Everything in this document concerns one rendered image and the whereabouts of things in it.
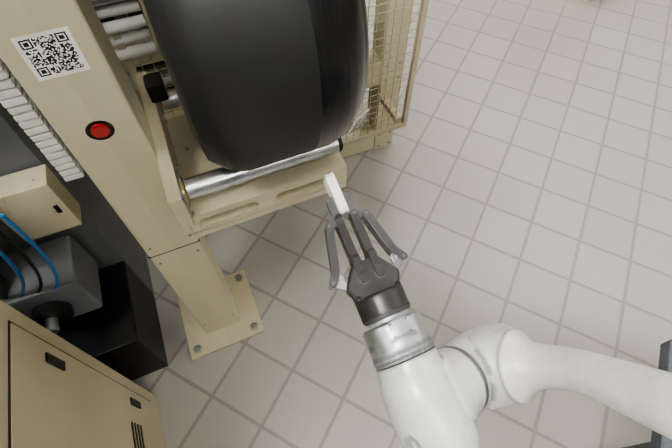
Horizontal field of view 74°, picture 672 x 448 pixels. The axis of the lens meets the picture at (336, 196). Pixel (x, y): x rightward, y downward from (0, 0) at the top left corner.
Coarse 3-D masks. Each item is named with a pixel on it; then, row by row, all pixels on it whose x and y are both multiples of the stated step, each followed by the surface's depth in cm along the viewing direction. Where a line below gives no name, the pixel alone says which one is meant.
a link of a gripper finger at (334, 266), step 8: (328, 224) 68; (328, 232) 67; (328, 240) 67; (328, 248) 66; (336, 248) 66; (328, 256) 68; (336, 256) 66; (336, 264) 66; (336, 272) 65; (336, 280) 65
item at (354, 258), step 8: (336, 216) 67; (336, 224) 68; (344, 224) 68; (344, 232) 67; (344, 240) 67; (344, 248) 68; (352, 248) 67; (352, 256) 66; (352, 264) 68; (360, 264) 65; (360, 272) 65; (368, 280) 64
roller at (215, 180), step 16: (336, 144) 96; (288, 160) 93; (304, 160) 95; (192, 176) 90; (208, 176) 90; (224, 176) 90; (240, 176) 91; (256, 176) 92; (192, 192) 89; (208, 192) 90
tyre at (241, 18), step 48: (144, 0) 58; (192, 0) 53; (240, 0) 54; (288, 0) 56; (336, 0) 58; (192, 48) 56; (240, 48) 57; (288, 48) 59; (336, 48) 61; (192, 96) 61; (240, 96) 60; (288, 96) 63; (336, 96) 67; (240, 144) 67; (288, 144) 73
